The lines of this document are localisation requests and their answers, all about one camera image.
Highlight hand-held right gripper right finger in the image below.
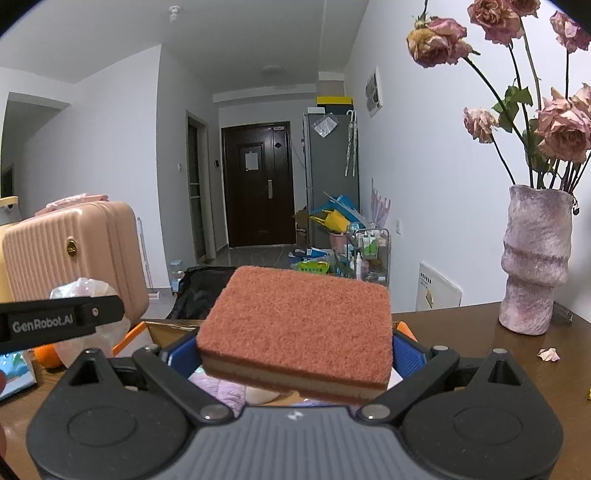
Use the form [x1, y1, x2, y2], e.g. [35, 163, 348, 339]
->
[356, 331, 532, 424]

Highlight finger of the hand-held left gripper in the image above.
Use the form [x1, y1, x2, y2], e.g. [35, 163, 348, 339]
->
[0, 295, 125, 331]

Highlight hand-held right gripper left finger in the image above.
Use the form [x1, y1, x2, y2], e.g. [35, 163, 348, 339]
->
[67, 330, 233, 426]

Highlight red cardboard box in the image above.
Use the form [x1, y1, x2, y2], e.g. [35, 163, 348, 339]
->
[113, 318, 419, 407]

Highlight lavender plush headband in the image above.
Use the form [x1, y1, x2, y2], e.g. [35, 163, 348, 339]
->
[189, 373, 245, 416]

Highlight white and yellow plush toy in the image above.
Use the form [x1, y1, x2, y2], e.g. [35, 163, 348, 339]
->
[245, 387, 280, 405]

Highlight orange scouring sponge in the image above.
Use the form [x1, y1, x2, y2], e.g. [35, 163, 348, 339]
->
[196, 265, 395, 407]

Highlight orange fruit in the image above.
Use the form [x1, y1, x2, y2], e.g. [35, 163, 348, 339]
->
[34, 344, 64, 369]

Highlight blue tissue pack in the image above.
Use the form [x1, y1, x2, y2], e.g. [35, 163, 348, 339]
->
[0, 352, 38, 402]

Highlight white floor mop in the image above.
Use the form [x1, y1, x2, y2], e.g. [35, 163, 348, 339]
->
[137, 216, 160, 298]

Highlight pink ribbed suitcase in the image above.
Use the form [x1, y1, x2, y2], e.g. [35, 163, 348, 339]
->
[2, 200, 151, 324]

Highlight rolling storage cart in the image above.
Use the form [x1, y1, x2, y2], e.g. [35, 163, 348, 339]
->
[353, 227, 391, 289]

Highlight pink cloth bag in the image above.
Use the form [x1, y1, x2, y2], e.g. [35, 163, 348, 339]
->
[34, 194, 112, 217]

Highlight interior side door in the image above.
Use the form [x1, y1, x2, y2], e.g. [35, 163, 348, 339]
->
[187, 111, 218, 264]

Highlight blue and yellow bag pile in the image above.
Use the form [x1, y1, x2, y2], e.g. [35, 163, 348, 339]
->
[309, 194, 365, 234]

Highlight pink textured vase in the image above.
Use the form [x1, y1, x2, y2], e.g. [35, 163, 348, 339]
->
[499, 185, 574, 336]

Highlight dark entrance door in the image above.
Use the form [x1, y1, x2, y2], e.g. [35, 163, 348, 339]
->
[221, 122, 296, 248]

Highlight grey refrigerator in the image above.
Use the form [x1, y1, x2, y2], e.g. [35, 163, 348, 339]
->
[302, 110, 361, 250]

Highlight white folded umbrella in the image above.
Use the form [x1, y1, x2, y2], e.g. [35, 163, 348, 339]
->
[345, 110, 359, 177]

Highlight yellow and black box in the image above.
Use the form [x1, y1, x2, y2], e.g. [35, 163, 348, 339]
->
[316, 95, 354, 114]

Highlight dried pink roses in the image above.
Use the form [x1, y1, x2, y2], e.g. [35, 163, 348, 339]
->
[406, 0, 591, 192]

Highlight white wall heater panel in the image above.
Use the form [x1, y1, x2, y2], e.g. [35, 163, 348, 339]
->
[416, 261, 462, 311]

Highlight purple wall decoration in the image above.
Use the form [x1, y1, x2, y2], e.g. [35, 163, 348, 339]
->
[370, 178, 392, 229]

